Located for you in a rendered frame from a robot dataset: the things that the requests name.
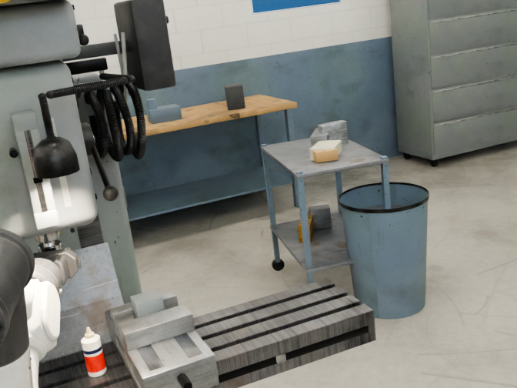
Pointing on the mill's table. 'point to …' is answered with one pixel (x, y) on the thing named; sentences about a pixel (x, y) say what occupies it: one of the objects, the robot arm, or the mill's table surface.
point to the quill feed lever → (110, 193)
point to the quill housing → (20, 202)
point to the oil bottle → (93, 354)
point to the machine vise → (165, 354)
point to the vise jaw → (156, 327)
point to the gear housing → (38, 33)
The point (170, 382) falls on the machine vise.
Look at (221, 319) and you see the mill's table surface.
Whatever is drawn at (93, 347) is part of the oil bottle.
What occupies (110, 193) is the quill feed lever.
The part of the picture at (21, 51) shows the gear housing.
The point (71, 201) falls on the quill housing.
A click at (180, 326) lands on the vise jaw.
